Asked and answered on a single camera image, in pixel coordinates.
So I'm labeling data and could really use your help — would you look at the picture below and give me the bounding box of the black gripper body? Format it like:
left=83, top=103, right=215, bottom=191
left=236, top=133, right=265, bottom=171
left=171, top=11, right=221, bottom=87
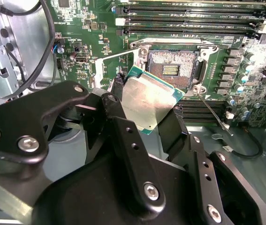
left=33, top=150, right=205, bottom=225

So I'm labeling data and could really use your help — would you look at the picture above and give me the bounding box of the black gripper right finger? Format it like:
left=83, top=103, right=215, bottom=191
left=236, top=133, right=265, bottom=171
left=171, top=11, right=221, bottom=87
left=157, top=105, right=266, bottom=225

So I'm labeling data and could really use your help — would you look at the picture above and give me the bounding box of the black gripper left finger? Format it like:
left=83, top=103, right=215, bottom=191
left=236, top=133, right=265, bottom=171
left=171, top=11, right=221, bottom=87
left=0, top=72, right=167, bottom=220

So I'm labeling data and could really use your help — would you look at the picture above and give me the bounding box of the silver green CPU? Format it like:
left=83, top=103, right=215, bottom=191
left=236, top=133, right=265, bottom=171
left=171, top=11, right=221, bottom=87
left=121, top=65, right=186, bottom=136

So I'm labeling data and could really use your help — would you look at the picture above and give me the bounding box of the metal socket cover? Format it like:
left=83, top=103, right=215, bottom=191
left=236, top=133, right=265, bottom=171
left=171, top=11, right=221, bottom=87
left=94, top=45, right=149, bottom=91

